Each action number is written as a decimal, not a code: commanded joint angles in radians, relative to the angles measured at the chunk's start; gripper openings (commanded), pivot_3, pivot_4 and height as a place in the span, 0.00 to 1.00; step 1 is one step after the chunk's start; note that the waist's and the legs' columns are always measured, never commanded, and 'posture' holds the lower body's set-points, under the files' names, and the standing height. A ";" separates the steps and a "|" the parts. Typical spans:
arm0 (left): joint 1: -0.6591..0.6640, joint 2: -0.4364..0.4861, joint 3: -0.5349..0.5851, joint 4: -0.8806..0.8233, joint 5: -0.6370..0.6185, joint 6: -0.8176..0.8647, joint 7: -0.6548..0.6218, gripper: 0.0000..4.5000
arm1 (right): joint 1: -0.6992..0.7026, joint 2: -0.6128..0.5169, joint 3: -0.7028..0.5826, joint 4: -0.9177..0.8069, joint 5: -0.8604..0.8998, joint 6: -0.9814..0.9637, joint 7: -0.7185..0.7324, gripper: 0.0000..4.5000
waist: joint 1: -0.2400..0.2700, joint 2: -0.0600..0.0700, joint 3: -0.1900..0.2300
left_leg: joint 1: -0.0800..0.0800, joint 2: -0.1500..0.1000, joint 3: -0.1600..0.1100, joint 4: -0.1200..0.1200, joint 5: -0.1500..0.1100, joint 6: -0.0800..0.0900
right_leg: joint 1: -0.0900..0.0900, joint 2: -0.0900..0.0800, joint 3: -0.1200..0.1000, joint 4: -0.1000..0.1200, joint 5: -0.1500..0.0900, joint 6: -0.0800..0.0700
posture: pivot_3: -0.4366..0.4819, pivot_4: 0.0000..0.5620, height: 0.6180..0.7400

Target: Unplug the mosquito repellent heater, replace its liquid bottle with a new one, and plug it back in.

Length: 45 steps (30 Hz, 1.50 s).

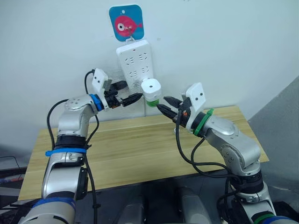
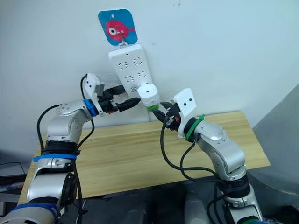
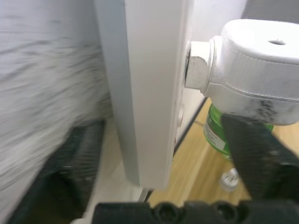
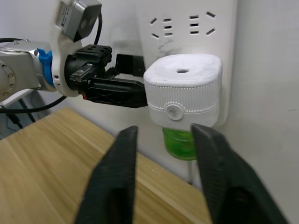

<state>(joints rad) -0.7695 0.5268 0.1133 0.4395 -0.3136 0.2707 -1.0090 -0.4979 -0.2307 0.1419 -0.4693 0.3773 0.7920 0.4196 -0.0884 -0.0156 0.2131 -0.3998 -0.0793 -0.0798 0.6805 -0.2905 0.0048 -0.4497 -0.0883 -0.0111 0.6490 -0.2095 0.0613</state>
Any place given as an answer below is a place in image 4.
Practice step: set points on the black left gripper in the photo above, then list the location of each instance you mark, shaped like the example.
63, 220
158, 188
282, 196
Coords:
93, 56

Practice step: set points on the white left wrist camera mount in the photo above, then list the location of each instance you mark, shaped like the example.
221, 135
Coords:
58, 58

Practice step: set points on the white mosquito repellent heater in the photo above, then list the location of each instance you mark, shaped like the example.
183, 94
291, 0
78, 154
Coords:
182, 93

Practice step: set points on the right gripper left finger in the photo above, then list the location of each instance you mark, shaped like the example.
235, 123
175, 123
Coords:
112, 186

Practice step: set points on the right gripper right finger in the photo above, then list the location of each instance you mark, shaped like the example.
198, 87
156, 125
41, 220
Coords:
229, 186

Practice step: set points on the dark floor clutter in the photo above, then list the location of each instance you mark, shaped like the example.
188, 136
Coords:
14, 123

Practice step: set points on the white power strip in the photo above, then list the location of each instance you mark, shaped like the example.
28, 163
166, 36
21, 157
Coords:
180, 37

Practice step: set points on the green liquid bottle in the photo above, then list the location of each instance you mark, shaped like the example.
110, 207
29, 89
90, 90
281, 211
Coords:
177, 144

